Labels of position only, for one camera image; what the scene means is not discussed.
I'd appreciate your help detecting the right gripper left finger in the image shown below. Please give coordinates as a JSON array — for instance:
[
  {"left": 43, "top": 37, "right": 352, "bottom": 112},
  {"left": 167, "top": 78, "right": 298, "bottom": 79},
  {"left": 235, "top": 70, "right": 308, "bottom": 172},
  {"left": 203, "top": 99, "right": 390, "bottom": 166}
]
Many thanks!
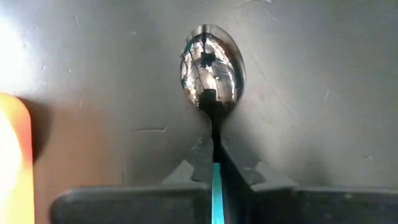
[{"left": 49, "top": 136, "right": 215, "bottom": 224}]

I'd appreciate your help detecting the black table mat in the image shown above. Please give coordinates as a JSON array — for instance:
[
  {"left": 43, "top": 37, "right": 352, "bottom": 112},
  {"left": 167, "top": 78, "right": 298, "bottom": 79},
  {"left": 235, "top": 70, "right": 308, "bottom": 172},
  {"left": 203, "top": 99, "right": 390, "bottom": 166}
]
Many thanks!
[{"left": 0, "top": 0, "right": 398, "bottom": 224}]

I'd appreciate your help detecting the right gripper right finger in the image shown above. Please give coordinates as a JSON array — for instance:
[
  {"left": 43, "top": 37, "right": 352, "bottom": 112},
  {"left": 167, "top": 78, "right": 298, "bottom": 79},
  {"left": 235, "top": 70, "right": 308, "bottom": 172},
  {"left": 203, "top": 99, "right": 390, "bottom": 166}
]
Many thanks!
[{"left": 220, "top": 145, "right": 398, "bottom": 224}]

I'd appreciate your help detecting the black spoon blue handle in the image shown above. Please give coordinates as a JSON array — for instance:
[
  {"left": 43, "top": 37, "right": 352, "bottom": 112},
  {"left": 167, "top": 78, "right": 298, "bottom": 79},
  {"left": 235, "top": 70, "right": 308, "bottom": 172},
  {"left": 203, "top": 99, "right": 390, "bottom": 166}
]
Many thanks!
[{"left": 179, "top": 24, "right": 246, "bottom": 224}]

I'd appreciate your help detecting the small orange tray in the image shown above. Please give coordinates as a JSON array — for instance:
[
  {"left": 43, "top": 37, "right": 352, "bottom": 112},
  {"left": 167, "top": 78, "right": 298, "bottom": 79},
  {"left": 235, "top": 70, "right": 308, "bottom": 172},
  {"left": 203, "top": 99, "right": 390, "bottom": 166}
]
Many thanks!
[{"left": 0, "top": 92, "right": 35, "bottom": 224}]

